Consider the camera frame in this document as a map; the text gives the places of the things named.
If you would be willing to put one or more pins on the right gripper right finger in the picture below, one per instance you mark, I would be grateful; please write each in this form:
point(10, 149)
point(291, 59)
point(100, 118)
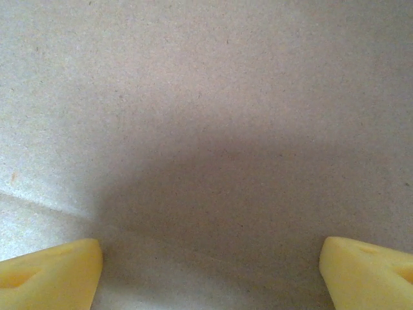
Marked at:
point(361, 277)

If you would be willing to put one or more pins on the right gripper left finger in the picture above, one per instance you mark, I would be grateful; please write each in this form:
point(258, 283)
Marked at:
point(51, 277)

